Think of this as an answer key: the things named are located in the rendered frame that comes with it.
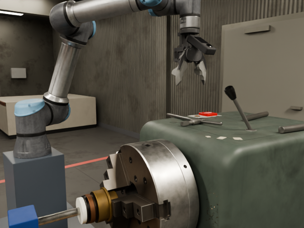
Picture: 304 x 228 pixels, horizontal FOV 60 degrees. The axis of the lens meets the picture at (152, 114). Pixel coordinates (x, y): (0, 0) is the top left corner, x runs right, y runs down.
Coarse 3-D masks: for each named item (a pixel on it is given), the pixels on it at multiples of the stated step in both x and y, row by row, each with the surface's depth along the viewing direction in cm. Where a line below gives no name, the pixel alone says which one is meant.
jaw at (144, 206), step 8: (112, 200) 70; (120, 200) 70; (128, 200) 69; (136, 200) 69; (144, 200) 68; (120, 208) 69; (128, 208) 67; (136, 208) 67; (144, 208) 65; (152, 208) 66; (160, 208) 65; (168, 208) 66; (128, 216) 67; (136, 216) 67; (144, 216) 65; (152, 216) 66; (160, 216) 65
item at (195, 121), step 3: (192, 120) 96; (195, 120) 96; (198, 120) 97; (180, 123) 94; (183, 123) 93; (186, 123) 94; (189, 123) 95; (192, 123) 96; (195, 123) 96; (198, 123) 98
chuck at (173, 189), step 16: (128, 144) 78; (160, 144) 77; (128, 160) 78; (144, 160) 69; (160, 160) 71; (128, 176) 79; (144, 176) 70; (160, 176) 67; (176, 176) 69; (128, 192) 82; (144, 192) 71; (160, 192) 65; (176, 192) 68; (176, 208) 67; (144, 224) 72; (160, 224) 65; (176, 224) 68
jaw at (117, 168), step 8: (120, 152) 83; (112, 160) 80; (120, 160) 81; (112, 168) 79; (120, 168) 79; (104, 176) 79; (112, 176) 77; (120, 176) 78; (104, 184) 75; (112, 184) 76; (120, 184) 77; (128, 184) 78
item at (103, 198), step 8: (96, 192) 72; (104, 192) 72; (112, 192) 74; (88, 200) 69; (96, 200) 70; (104, 200) 70; (88, 208) 68; (96, 208) 69; (104, 208) 69; (112, 208) 70; (88, 216) 68; (96, 216) 69; (104, 216) 70
